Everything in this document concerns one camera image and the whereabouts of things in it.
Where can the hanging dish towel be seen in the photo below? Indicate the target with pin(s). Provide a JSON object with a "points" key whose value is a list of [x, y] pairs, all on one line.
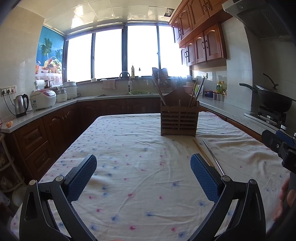
{"points": [[108, 84]]}

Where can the wall power outlet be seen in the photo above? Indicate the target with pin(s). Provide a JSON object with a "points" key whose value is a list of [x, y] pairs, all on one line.
{"points": [[8, 90]]}

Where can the stainless steel electric kettle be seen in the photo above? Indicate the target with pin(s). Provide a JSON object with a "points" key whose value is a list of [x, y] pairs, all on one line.
{"points": [[21, 103]]}

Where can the white pink rice cooker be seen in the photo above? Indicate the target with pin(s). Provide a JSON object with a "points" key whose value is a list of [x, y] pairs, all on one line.
{"points": [[42, 99]]}

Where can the person right hand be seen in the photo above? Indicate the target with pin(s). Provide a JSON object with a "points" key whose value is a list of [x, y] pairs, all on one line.
{"points": [[284, 195]]}

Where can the large white rice cooker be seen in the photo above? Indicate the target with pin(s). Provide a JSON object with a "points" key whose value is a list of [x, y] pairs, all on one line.
{"points": [[71, 89]]}

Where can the wooden slatted utensil holder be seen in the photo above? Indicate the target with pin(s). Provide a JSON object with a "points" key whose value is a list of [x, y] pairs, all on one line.
{"points": [[179, 114]]}

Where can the lower dark wooden cabinets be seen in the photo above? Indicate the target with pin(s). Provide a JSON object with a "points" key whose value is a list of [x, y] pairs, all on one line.
{"points": [[123, 134]]}

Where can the green colander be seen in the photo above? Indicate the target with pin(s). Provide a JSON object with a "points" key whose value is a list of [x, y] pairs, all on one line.
{"points": [[139, 92]]}

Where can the small white cooker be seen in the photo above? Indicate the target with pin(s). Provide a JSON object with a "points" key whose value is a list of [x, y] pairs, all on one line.
{"points": [[61, 95]]}

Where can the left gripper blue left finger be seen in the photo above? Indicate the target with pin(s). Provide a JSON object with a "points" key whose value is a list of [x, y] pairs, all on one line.
{"points": [[78, 178]]}

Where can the black wok with handle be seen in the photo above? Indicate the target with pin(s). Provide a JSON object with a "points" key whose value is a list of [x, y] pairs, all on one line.
{"points": [[271, 99]]}

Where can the chrome sink faucet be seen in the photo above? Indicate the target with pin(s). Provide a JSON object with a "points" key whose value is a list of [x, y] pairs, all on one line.
{"points": [[124, 74]]}

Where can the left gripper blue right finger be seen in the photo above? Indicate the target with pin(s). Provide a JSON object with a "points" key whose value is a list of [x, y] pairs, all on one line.
{"points": [[207, 176]]}

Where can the gas stove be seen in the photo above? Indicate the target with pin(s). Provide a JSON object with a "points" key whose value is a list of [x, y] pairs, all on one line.
{"points": [[270, 118]]}

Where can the yellow oil bottle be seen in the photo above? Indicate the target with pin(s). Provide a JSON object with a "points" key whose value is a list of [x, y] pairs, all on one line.
{"points": [[221, 87]]}

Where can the metal chopstick middle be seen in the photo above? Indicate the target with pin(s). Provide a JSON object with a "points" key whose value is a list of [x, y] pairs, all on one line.
{"points": [[215, 159]]}

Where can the tropical fruit poster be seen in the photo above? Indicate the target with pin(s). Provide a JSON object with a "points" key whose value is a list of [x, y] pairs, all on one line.
{"points": [[49, 59]]}

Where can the upper wooden wall cabinets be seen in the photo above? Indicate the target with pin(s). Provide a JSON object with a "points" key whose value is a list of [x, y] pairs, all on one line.
{"points": [[197, 30]]}

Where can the range hood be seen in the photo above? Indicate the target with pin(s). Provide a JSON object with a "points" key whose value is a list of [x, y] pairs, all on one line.
{"points": [[259, 18]]}

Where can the metal dish rack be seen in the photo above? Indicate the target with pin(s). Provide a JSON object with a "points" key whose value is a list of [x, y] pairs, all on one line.
{"points": [[161, 76]]}

